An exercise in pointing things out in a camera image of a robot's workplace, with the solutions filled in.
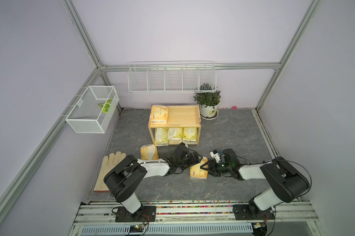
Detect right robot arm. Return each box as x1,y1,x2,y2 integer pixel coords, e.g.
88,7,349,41
200,148,312,214

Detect beige work glove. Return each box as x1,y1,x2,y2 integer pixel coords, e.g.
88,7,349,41
93,151,127,192

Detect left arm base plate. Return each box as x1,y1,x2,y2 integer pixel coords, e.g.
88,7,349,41
115,206,156,223

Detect green circuit board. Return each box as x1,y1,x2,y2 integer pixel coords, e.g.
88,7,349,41
129,225,145,233

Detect green tissue pack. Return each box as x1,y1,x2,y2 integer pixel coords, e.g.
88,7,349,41
168,127,183,145
154,128,169,147
182,127,198,144

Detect green leaf toy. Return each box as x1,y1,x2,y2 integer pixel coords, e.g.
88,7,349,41
98,99,113,114

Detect potted green plant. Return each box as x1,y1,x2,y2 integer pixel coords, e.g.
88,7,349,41
194,83,221,120

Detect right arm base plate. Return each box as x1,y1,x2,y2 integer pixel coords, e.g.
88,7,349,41
233,204,275,221

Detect white wire cube basket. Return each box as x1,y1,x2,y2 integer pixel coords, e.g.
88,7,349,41
65,86,119,134

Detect orange tissue pack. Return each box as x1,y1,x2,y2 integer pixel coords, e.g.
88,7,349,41
140,144,159,160
189,157,208,180
150,105,169,124

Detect wooden two-tier shelf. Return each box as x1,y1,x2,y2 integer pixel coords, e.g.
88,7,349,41
148,105,202,145

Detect long white wire basket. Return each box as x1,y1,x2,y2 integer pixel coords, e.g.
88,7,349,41
127,61,217,93

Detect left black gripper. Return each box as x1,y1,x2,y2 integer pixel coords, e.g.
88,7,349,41
177,151,203,170

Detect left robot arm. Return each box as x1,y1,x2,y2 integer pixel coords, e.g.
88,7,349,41
103,143,203,214

